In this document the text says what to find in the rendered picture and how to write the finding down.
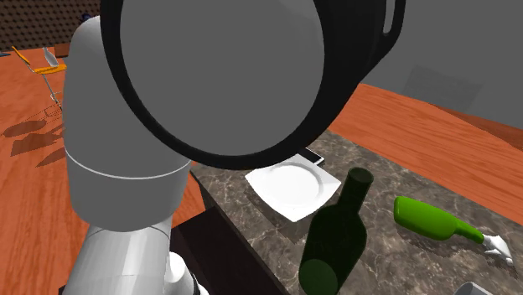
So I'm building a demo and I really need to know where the white square plate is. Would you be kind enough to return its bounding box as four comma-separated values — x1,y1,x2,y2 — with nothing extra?
244,160,343,223

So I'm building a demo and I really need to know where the white smartphone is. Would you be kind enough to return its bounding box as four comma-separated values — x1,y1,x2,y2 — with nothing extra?
298,147,326,167

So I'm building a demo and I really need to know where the dark green glass bottle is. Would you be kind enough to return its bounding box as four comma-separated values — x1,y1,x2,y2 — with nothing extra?
298,167,375,295

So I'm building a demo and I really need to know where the grey cup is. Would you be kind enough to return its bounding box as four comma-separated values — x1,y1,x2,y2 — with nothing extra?
452,281,498,295

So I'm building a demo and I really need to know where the green handled white brush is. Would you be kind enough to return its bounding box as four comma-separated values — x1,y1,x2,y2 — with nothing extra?
393,195,515,267

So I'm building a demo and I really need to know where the orange wire frame chair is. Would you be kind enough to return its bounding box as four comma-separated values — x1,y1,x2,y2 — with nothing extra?
11,45,69,112

